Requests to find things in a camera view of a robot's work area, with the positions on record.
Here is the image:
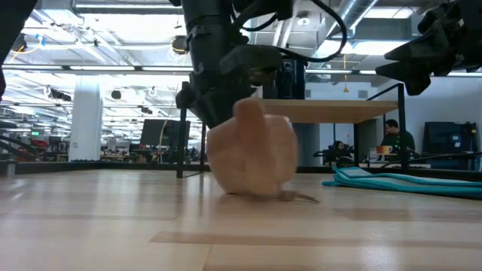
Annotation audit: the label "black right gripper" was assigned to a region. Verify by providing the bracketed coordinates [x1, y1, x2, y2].
[375, 0, 468, 96]

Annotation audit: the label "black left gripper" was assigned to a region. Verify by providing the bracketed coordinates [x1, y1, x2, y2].
[186, 14, 259, 129]

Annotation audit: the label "brown wooden cup with handle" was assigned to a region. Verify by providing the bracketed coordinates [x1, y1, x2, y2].
[206, 97, 319, 203]

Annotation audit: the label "wooden shelf with black legs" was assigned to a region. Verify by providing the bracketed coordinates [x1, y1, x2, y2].
[175, 81, 410, 180]

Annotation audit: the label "black office monitor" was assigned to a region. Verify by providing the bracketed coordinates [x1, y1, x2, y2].
[139, 119, 191, 148]

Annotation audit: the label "person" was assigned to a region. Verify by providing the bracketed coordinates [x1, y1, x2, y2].
[379, 119, 417, 160]
[326, 140, 352, 166]

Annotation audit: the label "dark blue cabinet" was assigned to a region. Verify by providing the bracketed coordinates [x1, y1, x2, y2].
[421, 120, 480, 171]

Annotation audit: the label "folded light blue cloth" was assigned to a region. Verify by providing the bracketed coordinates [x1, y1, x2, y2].
[322, 163, 482, 199]

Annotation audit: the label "white building column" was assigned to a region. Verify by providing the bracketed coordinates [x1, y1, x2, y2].
[68, 77, 104, 162]

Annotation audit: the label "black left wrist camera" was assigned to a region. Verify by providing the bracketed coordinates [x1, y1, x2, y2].
[220, 44, 283, 87]

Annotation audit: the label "silver ceiling duct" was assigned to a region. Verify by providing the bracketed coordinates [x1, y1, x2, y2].
[326, 0, 381, 41]

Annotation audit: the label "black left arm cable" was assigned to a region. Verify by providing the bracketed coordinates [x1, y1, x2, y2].
[240, 0, 348, 63]

